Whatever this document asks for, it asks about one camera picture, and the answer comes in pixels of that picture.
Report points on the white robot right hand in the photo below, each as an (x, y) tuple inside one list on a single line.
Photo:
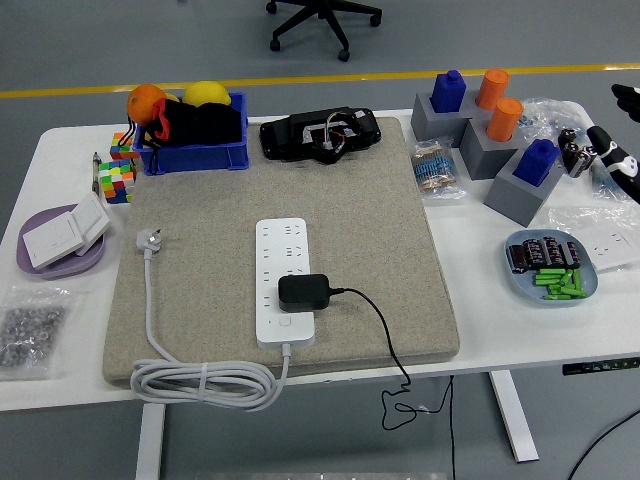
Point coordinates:
[(617, 160)]

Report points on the black plug adapter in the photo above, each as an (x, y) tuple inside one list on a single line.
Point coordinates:
[(302, 292)]

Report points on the white power strip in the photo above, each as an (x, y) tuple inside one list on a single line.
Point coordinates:
[(280, 240)]

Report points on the bag of black cylinders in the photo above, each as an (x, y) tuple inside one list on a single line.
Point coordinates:
[(572, 155)]

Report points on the crumpled clear plastic bag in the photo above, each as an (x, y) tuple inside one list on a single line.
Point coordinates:
[(550, 115)]

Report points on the blue square peg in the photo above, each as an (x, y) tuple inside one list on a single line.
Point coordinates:
[(447, 92), (535, 162)]

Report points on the white socket in clear bag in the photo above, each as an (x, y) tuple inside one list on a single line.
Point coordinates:
[(610, 247)]

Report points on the grey block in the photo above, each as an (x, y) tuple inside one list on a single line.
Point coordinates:
[(425, 122), (480, 155), (510, 200)]

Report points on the orange cylinder peg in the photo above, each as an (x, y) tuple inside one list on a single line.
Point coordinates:
[(504, 120), (492, 90)]

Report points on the light blue plate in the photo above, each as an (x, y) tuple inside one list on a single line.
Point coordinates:
[(525, 290)]

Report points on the clear bag of striped resistors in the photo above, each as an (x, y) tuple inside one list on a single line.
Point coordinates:
[(432, 170)]

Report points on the black table control panel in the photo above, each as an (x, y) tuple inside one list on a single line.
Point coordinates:
[(600, 366)]

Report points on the white table leg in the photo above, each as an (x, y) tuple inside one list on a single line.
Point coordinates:
[(512, 425), (150, 440)]

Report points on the black office chair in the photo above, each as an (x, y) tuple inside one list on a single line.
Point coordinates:
[(325, 15)]

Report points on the grey-brown mat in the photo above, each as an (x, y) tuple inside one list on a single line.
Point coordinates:
[(210, 200)]

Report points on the blue plastic bin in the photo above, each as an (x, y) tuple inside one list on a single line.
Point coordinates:
[(200, 155)]

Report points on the yellow lemon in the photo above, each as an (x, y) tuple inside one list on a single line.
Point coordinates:
[(205, 92)]

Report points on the orange fruit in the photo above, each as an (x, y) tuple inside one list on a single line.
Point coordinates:
[(142, 102)]

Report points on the small colourful puzzle cube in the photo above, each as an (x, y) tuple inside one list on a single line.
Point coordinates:
[(120, 145)]

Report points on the large colourful puzzle cube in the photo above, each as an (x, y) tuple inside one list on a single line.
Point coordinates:
[(117, 180)]

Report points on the metal pen tool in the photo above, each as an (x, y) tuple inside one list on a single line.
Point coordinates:
[(96, 175)]

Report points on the purple plate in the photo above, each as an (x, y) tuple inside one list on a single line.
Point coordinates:
[(65, 267)]

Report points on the clear bag of metal nuts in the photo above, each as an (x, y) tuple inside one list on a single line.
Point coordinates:
[(30, 330)]

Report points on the small white wall switch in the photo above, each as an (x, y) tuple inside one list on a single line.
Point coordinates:
[(92, 220)]

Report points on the large white wall switch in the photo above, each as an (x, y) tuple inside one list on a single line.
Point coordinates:
[(50, 240)]

